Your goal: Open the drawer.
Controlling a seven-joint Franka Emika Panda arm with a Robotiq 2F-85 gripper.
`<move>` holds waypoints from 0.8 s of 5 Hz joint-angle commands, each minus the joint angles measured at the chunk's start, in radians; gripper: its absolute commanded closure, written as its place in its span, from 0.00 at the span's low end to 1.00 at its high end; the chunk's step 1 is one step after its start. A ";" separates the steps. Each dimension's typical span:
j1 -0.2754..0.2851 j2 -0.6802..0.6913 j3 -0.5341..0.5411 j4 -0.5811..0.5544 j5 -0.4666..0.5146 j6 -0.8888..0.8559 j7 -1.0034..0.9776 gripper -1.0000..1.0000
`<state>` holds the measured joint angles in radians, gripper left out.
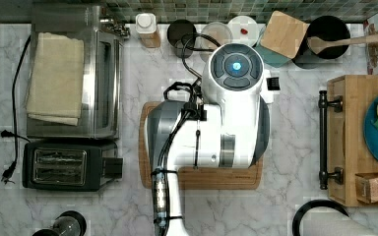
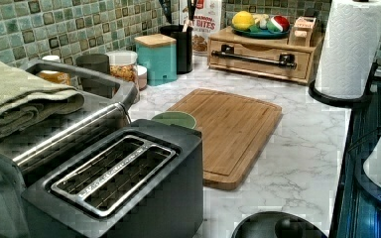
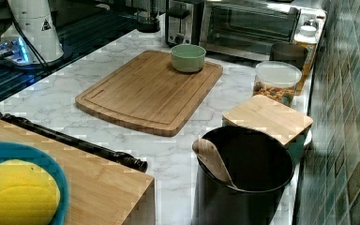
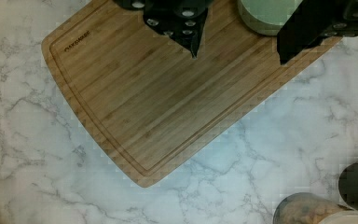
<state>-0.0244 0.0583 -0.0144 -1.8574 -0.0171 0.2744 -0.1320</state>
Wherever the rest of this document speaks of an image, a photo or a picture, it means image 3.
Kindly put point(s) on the dark metal cup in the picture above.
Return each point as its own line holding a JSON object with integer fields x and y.
{"x": 289, "y": 53}

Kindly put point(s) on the container with bamboo lid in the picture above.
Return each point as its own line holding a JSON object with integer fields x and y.
{"x": 289, "y": 126}

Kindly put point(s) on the wooden spatula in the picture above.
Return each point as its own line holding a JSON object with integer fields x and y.
{"x": 209, "y": 155}

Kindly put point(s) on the white capped bottle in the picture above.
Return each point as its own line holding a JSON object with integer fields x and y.
{"x": 306, "y": 37}

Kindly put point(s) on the black utensil holder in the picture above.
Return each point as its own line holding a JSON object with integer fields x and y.
{"x": 260, "y": 167}

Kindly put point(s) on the yellow sponge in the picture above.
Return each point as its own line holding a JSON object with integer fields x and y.
{"x": 28, "y": 194}

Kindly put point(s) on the green ceramic bowl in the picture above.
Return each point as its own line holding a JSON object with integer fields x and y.
{"x": 187, "y": 57}

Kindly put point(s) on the blue bowl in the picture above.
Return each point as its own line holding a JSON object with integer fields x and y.
{"x": 12, "y": 150}

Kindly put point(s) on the clear plastic snack container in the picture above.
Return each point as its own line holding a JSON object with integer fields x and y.
{"x": 276, "y": 80}

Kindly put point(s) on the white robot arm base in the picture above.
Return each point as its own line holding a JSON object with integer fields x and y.
{"x": 32, "y": 34}

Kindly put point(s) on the large bamboo cutting board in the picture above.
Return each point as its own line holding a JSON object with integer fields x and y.
{"x": 149, "y": 95}

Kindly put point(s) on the black blender base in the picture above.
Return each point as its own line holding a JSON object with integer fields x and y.
{"x": 147, "y": 16}

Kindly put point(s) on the black silver toaster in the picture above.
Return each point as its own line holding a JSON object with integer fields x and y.
{"x": 183, "y": 21}

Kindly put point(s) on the silver toaster oven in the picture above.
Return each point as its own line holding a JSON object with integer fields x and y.
{"x": 248, "y": 28}

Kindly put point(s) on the wooden drawer cabinet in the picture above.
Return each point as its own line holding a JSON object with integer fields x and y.
{"x": 101, "y": 192}

